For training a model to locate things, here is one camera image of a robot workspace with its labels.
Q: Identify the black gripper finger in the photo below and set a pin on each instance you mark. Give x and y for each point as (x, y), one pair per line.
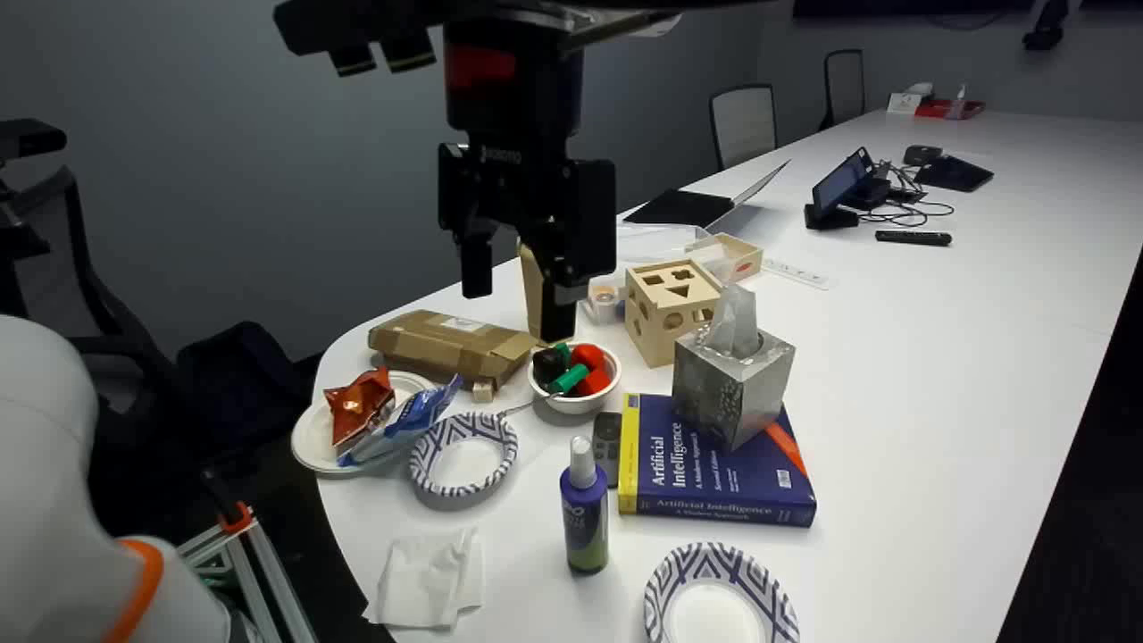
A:
(562, 298)
(477, 261)

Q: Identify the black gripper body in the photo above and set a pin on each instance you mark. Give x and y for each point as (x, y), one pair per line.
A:
(558, 202)

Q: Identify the black block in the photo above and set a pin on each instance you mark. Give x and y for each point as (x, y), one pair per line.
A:
(549, 362)

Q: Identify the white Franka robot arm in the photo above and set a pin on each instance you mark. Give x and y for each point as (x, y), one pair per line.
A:
(49, 475)

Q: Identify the white bowl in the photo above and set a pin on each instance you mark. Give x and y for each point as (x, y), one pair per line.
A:
(575, 402)

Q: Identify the plain white plate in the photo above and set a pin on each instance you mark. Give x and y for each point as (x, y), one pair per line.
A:
(311, 445)

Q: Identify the clear plastic container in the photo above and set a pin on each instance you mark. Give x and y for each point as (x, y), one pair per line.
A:
(602, 294)

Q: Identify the red block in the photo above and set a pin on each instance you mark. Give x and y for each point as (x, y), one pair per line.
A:
(595, 362)

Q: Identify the green block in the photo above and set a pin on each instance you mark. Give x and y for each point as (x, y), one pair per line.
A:
(569, 381)

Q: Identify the long cardboard box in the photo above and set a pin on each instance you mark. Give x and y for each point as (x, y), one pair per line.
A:
(446, 343)

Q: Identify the wooden shape sorter box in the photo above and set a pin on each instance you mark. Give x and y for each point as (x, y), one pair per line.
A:
(664, 312)

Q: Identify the black laptop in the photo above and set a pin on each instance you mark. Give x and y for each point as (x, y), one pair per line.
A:
(679, 209)

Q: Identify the blue snack bag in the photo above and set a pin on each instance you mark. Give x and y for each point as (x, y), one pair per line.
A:
(418, 412)

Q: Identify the red chips bag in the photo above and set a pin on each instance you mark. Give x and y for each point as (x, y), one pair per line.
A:
(360, 405)

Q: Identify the grey tissue box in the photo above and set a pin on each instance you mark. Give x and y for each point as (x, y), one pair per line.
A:
(730, 381)

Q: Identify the grey office chair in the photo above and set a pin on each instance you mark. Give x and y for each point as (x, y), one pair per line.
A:
(745, 127)
(845, 87)

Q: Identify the blue spray bottle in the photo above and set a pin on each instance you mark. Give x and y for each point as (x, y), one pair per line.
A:
(585, 523)

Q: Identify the blue yellow box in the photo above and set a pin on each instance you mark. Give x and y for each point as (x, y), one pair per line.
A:
(716, 483)

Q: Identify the black items far table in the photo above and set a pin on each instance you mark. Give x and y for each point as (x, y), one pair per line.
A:
(839, 184)

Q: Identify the white napkin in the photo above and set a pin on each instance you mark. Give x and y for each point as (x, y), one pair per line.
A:
(421, 584)

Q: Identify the black remote control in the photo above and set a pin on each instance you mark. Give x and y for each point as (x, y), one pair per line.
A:
(911, 236)

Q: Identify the white box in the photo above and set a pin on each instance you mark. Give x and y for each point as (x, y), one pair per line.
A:
(907, 102)

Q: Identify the tripod with orange joint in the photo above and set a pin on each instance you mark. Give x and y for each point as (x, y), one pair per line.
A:
(243, 558)

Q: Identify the black pouch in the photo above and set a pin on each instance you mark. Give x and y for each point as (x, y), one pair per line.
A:
(952, 171)

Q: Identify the red box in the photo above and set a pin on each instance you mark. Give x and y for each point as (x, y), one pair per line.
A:
(952, 109)

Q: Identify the black office chair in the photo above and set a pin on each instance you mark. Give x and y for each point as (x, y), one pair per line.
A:
(74, 261)

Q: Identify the black webcam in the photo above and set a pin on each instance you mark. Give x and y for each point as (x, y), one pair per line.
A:
(1043, 21)

